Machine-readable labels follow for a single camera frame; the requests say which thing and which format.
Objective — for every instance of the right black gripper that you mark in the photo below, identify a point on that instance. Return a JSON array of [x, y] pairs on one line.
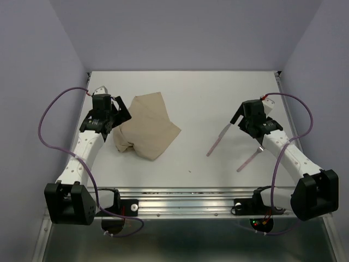
[[240, 112]]

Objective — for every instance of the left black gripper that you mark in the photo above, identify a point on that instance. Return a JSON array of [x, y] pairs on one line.
[[122, 115]]

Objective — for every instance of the beige cloth napkin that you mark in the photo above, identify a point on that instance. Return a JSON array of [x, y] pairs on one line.
[[150, 131]]

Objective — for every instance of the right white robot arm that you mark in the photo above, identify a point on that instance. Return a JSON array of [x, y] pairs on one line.
[[317, 190]]

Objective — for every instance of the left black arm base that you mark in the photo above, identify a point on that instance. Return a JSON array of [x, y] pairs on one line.
[[111, 200]]

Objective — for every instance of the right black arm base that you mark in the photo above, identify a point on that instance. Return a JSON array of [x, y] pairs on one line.
[[254, 206]]

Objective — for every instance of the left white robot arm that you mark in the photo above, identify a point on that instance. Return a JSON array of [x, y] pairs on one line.
[[68, 199]]

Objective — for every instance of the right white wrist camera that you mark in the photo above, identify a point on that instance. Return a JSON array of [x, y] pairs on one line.
[[268, 105]]

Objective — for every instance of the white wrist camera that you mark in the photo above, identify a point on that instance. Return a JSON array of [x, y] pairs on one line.
[[101, 90], [268, 105]]

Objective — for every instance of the pink handled knife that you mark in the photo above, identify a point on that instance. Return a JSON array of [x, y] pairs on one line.
[[220, 136]]

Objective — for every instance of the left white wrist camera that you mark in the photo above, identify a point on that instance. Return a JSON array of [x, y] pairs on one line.
[[101, 90]]

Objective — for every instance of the pink handled fork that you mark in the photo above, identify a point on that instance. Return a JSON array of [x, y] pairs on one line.
[[251, 158]]

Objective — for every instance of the aluminium front rail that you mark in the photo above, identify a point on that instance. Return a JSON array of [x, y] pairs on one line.
[[191, 224]]

